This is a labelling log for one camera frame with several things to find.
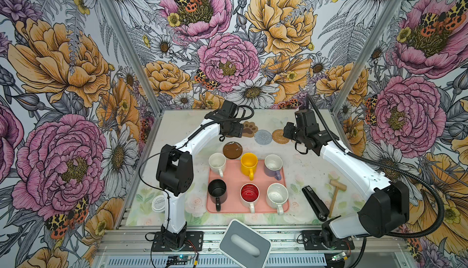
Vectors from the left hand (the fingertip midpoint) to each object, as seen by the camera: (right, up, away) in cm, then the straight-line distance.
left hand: (233, 134), depth 93 cm
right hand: (+25, +1, -8) cm, 26 cm away
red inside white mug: (+8, -28, -7) cm, 30 cm away
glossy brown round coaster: (0, -9, +10) cm, 14 cm away
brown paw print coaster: (+9, +2, +19) cm, 21 cm away
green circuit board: (-20, -47, -22) cm, 56 cm away
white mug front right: (+20, -28, -8) cm, 35 cm away
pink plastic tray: (+1, -23, +1) cm, 23 cm away
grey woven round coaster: (+17, -2, +16) cm, 23 cm away
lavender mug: (+21, -15, +3) cm, 26 cm away
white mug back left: (-8, -14, +3) cm, 17 cm away
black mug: (-7, -26, -8) cm, 28 cm away
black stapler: (+38, -32, -14) cm, 51 cm away
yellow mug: (+8, -15, +3) cm, 17 cm away
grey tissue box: (+5, -43, -21) cm, 48 cm away
